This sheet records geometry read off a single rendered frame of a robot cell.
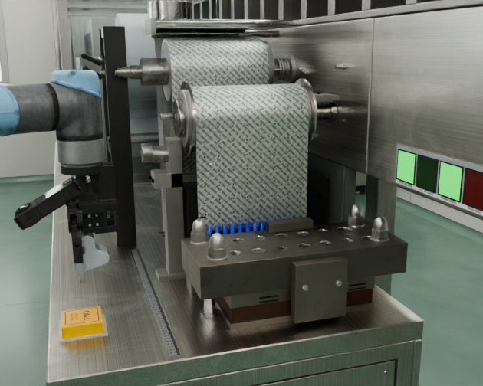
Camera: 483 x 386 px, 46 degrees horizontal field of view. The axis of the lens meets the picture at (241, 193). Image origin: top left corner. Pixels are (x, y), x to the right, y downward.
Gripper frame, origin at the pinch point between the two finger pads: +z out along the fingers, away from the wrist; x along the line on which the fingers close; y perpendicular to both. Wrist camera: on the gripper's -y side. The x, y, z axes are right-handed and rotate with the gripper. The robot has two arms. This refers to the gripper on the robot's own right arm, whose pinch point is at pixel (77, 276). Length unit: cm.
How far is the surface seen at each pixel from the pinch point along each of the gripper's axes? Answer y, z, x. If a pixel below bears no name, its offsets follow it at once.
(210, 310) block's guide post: 23.0, 8.5, -2.8
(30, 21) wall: -27, -71, 566
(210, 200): 26.5, -9.3, 9.8
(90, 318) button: 1.5, 7.5, -1.3
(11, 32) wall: -47, -59, 566
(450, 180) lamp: 55, -19, -26
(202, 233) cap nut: 22.8, -5.2, 1.7
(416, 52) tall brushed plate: 56, -38, -14
